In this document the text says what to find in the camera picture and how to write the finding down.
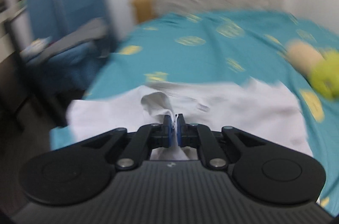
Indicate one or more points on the blue chair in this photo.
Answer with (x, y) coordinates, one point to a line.
(73, 40)

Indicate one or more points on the wooden bed headboard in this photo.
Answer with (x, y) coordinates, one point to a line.
(143, 10)

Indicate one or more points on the teal patterned bed sheet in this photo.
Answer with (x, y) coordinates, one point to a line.
(221, 47)

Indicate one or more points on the white cloth garment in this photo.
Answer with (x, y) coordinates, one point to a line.
(269, 111)

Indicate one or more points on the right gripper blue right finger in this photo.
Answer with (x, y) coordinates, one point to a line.
(187, 134)

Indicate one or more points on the green yellow plush toy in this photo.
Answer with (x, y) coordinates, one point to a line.
(320, 68)

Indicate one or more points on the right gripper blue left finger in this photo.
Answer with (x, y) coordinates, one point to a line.
(161, 134)

